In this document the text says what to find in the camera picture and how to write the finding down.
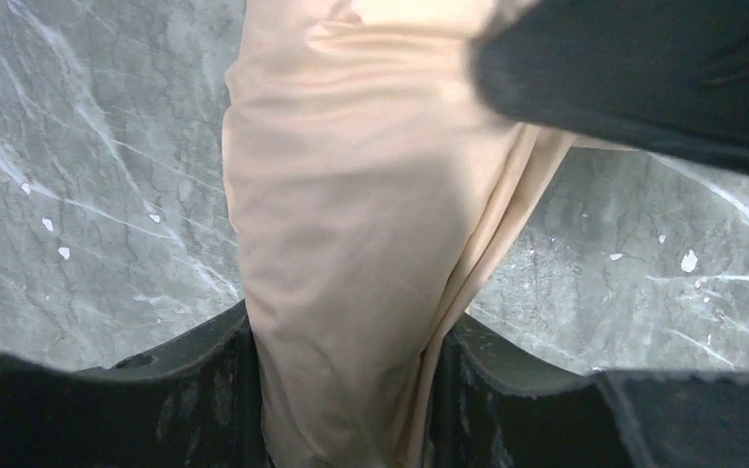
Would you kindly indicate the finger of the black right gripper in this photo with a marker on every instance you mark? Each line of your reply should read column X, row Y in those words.
column 670, row 77

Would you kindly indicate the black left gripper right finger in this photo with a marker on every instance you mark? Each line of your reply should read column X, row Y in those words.
column 496, row 405

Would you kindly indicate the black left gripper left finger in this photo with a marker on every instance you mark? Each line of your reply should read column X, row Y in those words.
column 192, row 401

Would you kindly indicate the beige folding umbrella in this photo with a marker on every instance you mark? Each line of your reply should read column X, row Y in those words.
column 373, row 195

